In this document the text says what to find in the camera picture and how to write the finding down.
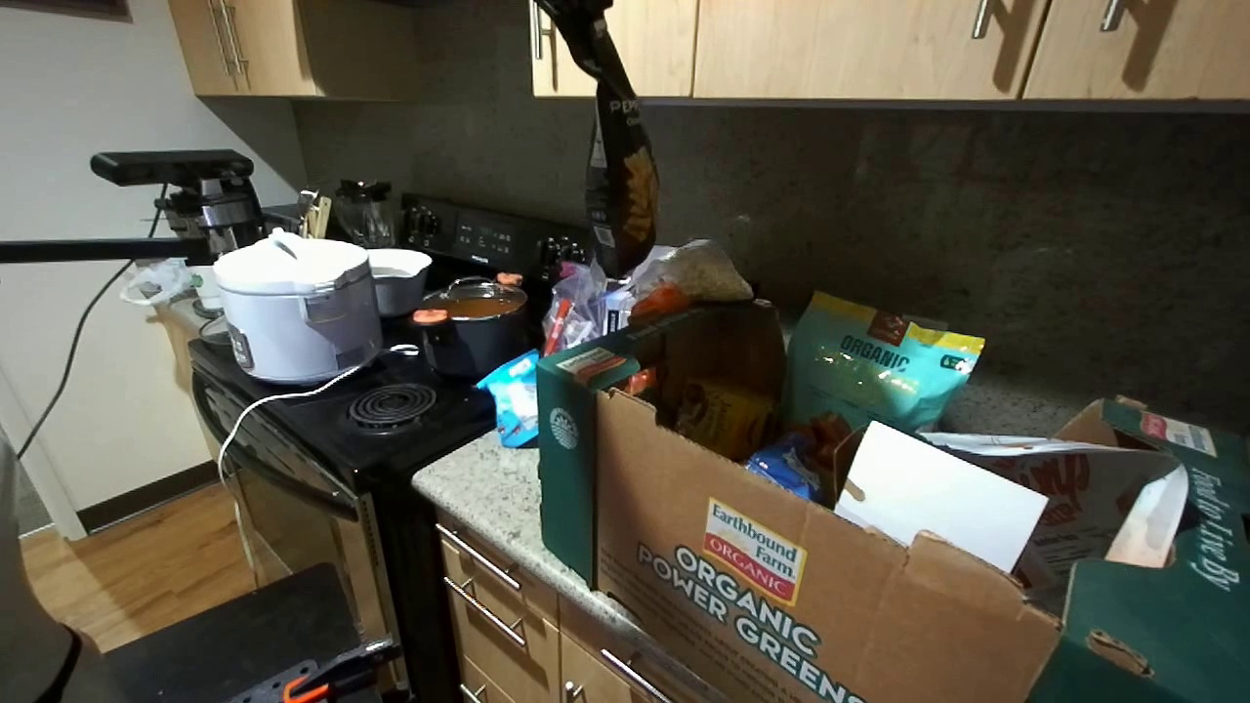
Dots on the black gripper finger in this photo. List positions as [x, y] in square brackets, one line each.
[600, 36]
[561, 15]

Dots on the black snack pack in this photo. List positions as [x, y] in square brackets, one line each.
[632, 182]

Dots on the dark blue snack pack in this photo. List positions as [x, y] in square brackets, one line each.
[801, 461]

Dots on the light blue snack pack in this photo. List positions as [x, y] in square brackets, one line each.
[514, 401]

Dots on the teal snack bag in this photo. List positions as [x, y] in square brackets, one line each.
[882, 366]

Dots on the green cardboard box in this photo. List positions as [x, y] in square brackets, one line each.
[783, 588]

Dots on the wooden upper cabinets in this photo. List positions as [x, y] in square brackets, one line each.
[846, 45]

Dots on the clear plastic bag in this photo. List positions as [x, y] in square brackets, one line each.
[689, 274]

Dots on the clear zip bag pink seal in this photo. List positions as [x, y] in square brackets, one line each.
[578, 311]

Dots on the dark glass kettle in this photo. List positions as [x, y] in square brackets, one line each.
[365, 216]

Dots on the white bowl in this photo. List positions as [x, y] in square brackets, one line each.
[401, 280]

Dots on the dark pot with lid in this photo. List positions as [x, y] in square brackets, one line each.
[469, 323]

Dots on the white rice cooker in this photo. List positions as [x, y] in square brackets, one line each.
[294, 312]

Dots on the black electric stove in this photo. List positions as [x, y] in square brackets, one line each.
[327, 444]

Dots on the white paper bag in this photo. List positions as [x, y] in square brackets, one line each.
[939, 501]

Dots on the wooden drawer cabinet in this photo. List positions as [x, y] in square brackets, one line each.
[510, 610]

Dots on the white stained paper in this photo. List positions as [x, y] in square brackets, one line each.
[1152, 520]

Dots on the black camera stand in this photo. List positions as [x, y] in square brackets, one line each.
[195, 216]

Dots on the black stereo camera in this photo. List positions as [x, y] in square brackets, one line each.
[169, 165]

